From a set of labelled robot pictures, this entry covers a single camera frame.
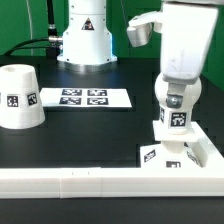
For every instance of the white lamp base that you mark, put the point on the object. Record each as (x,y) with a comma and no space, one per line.
(172,150)

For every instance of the white lamp bulb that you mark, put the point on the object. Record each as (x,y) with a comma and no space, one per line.
(176,121)

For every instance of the white L-shaped fence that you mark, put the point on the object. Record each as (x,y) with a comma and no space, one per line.
(207,180)

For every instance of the black cable connector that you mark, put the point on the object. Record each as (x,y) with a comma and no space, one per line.
(55,40)

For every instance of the white lamp shade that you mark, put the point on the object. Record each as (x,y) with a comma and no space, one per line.
(20,103)

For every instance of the white marker tag plate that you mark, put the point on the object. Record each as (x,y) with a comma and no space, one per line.
(85,97)

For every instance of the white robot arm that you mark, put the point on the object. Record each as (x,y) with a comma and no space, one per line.
(87,43)

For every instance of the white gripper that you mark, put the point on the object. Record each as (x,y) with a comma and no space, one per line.
(186,28)

